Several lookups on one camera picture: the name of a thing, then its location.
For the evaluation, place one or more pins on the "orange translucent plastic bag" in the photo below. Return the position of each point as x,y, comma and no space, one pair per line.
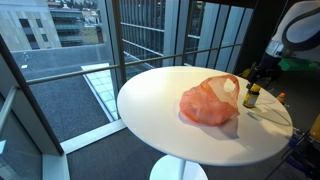
206,103

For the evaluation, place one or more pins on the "brown bottle with yellow cap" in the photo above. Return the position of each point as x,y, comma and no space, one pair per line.
251,96

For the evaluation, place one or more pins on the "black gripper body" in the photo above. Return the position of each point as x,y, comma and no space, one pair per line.
257,73

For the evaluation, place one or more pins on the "small orange capped bottle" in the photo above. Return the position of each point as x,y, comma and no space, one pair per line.
281,98

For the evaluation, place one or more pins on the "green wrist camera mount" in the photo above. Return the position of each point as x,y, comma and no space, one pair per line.
295,64

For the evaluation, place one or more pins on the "white round table base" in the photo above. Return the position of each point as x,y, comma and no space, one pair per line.
178,170

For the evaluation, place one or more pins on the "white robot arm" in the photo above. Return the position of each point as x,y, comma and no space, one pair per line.
296,30

